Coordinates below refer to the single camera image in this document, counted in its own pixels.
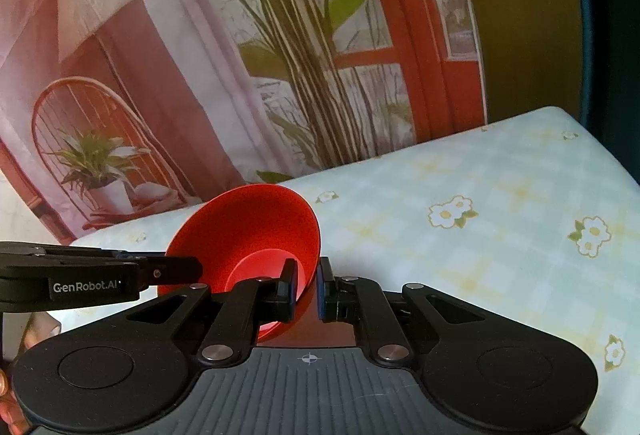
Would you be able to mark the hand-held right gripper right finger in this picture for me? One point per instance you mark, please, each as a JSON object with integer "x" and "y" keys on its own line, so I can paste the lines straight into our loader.
{"x": 325, "y": 297}

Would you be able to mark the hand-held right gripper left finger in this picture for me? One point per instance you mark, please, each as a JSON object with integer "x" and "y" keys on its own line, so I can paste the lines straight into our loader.
{"x": 287, "y": 297}

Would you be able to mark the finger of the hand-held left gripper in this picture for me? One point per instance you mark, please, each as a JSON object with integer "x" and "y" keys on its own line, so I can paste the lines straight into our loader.
{"x": 170, "y": 269}

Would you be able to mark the red bowl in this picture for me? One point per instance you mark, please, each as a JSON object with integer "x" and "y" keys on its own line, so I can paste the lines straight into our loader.
{"x": 250, "y": 225}

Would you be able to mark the person's left hand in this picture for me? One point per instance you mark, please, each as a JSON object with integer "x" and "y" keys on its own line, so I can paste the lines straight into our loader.
{"x": 9, "y": 407}

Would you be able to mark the floral checked tablecloth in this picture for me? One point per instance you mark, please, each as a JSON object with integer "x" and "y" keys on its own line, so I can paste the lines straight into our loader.
{"x": 500, "y": 195}

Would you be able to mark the printed room scene backdrop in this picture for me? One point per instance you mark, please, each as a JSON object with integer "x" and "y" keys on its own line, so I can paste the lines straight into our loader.
{"x": 150, "y": 65}

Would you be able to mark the olive green panel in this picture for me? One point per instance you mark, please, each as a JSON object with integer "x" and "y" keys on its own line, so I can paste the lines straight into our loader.
{"x": 525, "y": 15}

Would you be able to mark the blue curtain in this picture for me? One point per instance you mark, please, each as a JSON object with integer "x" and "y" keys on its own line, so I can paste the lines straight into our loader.
{"x": 620, "y": 65}

